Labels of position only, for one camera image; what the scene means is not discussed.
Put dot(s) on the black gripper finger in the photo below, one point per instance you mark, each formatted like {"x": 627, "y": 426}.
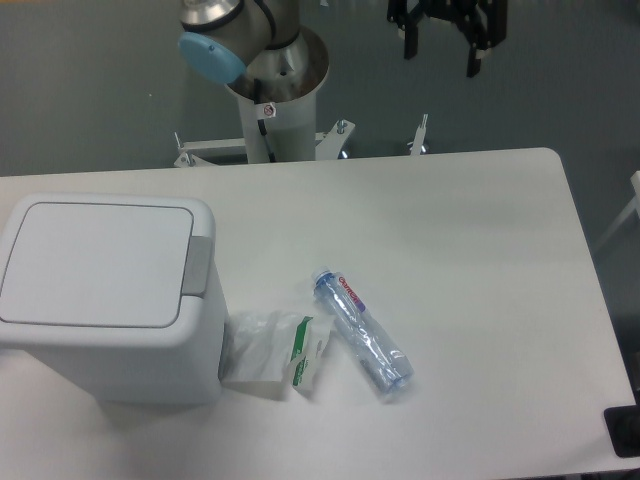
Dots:
{"x": 407, "y": 23}
{"x": 483, "y": 29}

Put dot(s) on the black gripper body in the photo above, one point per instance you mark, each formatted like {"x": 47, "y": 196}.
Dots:
{"x": 444, "y": 10}

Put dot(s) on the white plastic trash can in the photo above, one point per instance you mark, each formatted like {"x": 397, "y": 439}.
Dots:
{"x": 119, "y": 294}

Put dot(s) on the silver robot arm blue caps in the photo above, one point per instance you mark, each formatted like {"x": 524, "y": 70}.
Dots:
{"x": 262, "y": 52}

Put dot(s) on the white green plastic wrapper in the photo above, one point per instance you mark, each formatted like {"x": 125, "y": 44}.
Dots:
{"x": 267, "y": 354}

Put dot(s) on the clear plastic water bottle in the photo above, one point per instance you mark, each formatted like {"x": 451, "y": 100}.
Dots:
{"x": 385, "y": 363}

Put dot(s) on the black clamp at table edge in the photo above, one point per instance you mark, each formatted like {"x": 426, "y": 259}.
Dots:
{"x": 623, "y": 426}

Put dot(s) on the white frame at right edge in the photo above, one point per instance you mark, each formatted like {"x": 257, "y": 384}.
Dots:
{"x": 629, "y": 211}

